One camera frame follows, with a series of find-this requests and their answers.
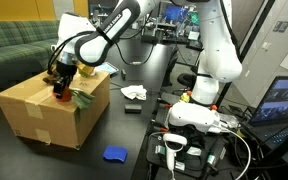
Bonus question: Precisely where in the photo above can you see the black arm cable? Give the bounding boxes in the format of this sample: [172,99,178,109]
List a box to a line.
[47,0,242,76]

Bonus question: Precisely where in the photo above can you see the black equipment tray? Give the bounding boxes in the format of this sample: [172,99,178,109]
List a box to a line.
[146,132,231,178]

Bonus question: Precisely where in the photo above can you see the white VR controller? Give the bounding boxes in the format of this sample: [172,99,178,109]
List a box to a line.
[162,132,188,173]

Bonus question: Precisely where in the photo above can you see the yellow bottle orange cap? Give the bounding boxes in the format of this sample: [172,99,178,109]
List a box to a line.
[179,90,194,104]

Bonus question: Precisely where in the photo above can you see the white-framed tablet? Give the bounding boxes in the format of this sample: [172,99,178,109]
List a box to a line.
[96,61,121,76]

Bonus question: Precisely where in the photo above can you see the green plaid sofa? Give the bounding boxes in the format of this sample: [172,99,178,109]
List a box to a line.
[0,19,62,93]

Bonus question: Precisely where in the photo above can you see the white light switch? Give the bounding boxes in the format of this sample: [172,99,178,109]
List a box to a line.
[261,40,272,51]

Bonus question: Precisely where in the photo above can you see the white VR headset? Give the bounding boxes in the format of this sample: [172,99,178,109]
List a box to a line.
[167,101,223,135]

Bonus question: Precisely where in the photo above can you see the black electronics box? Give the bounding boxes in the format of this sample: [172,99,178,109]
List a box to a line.
[139,19,192,47]

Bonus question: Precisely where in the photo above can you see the blue sponge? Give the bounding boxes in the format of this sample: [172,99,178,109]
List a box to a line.
[102,144,129,164]

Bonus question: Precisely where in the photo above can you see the brown plush moose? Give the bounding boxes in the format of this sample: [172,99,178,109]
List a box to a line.
[42,64,61,85]

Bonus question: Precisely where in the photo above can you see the black orange-tipped tool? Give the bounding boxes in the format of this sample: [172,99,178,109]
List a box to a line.
[150,118,171,133]

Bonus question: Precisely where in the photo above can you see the black office chair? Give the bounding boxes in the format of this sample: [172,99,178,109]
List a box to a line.
[176,72,199,89]

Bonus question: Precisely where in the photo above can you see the white towel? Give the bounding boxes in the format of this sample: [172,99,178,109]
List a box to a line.
[120,84,148,102]

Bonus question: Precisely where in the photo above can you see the large cardboard box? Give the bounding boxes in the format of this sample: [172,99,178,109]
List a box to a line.
[0,68,112,151]

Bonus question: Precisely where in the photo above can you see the grey door sign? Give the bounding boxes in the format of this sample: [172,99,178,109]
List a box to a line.
[272,20,288,34]

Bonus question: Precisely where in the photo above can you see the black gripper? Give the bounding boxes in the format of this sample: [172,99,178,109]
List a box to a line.
[52,61,78,98]

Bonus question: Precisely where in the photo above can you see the black tripod pole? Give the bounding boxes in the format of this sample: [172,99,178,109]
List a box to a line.
[214,0,278,108]

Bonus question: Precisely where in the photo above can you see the open black laptop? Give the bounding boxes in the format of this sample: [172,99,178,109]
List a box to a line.
[247,75,288,161]

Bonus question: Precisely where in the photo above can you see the clear plastic wrapper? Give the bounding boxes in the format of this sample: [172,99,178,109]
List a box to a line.
[218,111,242,130]

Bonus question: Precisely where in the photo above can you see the orange plush carrot green leaves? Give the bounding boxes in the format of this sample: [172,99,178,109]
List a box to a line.
[52,87,96,112]

